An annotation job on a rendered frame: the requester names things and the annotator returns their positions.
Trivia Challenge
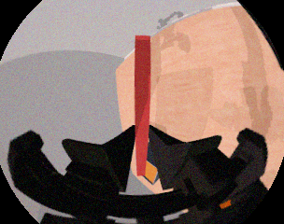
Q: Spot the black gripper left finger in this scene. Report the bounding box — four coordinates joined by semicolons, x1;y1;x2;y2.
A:
61;126;135;193

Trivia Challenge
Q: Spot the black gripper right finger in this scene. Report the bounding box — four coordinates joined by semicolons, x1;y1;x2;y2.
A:
149;126;221;190

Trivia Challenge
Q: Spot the red lid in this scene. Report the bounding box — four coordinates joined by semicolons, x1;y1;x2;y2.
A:
135;35;152;175

